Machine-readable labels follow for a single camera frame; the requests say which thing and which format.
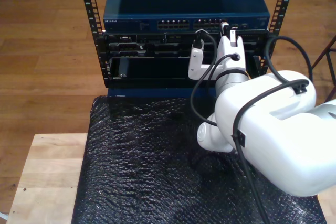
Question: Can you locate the dark wooden chair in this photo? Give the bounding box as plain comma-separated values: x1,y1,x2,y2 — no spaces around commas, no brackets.
311,35,336,103

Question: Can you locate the black camera cable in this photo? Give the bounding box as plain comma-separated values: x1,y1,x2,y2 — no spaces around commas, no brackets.
193,28,313,224

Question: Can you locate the black bubble-wrap mat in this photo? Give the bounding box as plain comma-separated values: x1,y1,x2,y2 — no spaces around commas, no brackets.
71,94,328,224

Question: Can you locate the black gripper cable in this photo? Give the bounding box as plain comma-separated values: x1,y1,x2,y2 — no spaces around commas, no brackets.
190,53,241,127

